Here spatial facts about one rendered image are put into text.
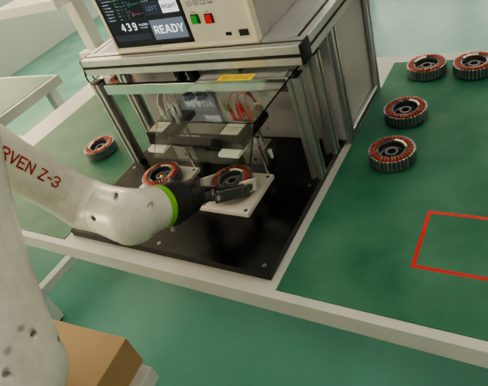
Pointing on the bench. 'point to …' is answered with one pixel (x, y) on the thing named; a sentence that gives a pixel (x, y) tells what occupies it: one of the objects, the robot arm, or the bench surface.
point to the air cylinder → (263, 152)
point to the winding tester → (246, 11)
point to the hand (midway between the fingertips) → (231, 182)
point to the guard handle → (194, 142)
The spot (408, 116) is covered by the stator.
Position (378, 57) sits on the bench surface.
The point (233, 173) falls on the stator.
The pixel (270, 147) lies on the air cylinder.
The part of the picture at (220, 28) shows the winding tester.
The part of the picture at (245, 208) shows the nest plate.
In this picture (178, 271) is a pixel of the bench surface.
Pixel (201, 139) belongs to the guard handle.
